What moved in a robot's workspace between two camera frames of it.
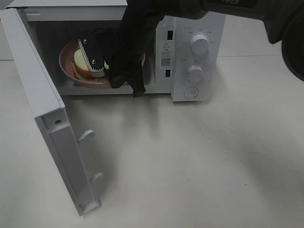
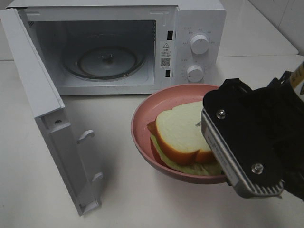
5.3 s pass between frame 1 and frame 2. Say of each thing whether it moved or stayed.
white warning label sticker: stayed
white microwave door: stayed
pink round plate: moved
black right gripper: moved
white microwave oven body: stayed
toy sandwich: moved
